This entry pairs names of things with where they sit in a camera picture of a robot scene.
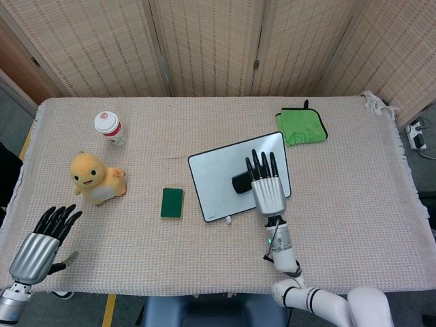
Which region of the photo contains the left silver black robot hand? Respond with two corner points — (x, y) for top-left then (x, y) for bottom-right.
(8, 204), (84, 285)

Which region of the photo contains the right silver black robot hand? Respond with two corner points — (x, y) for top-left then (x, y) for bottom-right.
(245, 149), (288, 218)

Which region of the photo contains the black whiteboard eraser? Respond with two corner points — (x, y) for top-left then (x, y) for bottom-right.
(231, 172), (253, 195)

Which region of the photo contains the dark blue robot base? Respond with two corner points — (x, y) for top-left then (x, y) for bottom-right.
(136, 293), (290, 327)

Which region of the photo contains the green folded microfiber cloth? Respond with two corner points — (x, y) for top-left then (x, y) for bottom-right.
(275, 99), (329, 148)

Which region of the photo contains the black chair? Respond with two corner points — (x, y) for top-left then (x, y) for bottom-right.
(0, 141), (24, 207)

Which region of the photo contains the green scouring sponge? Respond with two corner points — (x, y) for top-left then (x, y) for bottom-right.
(160, 187), (185, 219)

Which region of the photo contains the yellow plush toy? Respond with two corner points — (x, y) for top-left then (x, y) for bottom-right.
(69, 151), (127, 206)

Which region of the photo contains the beige woven tablecloth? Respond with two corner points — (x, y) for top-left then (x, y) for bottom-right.
(0, 90), (431, 296)

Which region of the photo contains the red white paper coffee cup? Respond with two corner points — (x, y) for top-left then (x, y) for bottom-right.
(94, 111), (129, 147)

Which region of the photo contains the white power strip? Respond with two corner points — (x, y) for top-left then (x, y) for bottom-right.
(405, 119), (429, 151)

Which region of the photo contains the woven folding screen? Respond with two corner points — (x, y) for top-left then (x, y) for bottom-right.
(0, 0), (436, 129)

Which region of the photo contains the white whiteboard with black frame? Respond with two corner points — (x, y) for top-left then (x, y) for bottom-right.
(187, 131), (292, 223)

